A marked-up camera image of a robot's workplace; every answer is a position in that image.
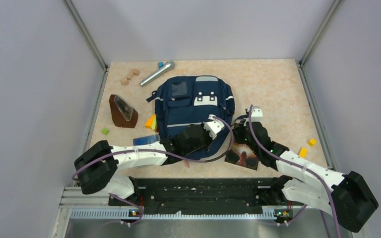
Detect navy blue student backpack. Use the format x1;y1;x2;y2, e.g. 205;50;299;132
147;75;235;160

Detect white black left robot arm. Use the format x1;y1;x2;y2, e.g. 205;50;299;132
73;121;224;205

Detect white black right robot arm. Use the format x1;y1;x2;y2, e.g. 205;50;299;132
233;119;379;233

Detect Three Days To See book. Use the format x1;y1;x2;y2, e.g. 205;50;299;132
225;142;259;171

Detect orange pencils bundle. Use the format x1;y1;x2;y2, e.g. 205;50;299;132
184;160;190;168

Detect blue green landscape book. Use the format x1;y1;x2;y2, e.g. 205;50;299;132
133;134;160;146

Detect stacked colourful toy bricks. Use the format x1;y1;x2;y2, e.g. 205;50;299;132
145;115;158;132

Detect yellow cube near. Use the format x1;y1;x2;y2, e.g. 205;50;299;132
299;147;308;158

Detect yellow cube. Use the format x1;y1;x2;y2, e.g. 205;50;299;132
299;147;308;158
308;138;317;146

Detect yellow cube far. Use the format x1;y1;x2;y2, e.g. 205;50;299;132
308;138;317;146

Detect brown wooden metronome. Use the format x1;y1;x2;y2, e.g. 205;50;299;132
109;94;138;128

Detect silver microphone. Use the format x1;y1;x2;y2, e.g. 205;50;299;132
139;60;175;87

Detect wooden block puzzle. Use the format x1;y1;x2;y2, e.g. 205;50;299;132
121;68;140;86

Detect small green cube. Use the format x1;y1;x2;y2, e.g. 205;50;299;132
101;128;110;135

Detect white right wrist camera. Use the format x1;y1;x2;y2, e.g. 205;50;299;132
246;105;263;121

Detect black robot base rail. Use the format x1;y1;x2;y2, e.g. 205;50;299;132
108;178;300;224

